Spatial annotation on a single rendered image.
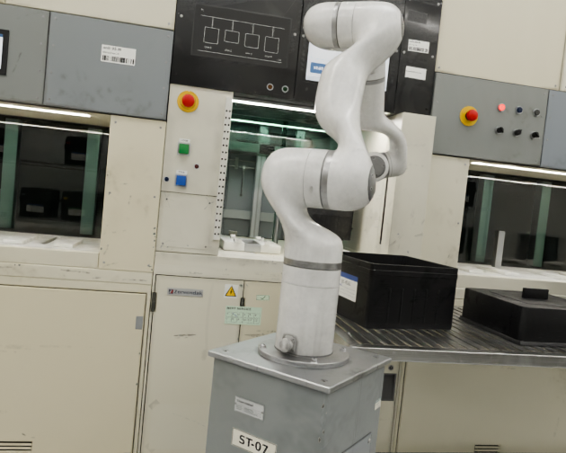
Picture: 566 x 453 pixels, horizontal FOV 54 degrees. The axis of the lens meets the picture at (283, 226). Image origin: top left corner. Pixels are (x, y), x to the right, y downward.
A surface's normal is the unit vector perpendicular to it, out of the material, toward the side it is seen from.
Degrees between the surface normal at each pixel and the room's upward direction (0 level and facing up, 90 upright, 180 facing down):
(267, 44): 90
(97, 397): 90
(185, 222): 90
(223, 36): 90
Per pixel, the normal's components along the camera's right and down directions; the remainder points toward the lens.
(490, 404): 0.20, 0.07
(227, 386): -0.55, -0.01
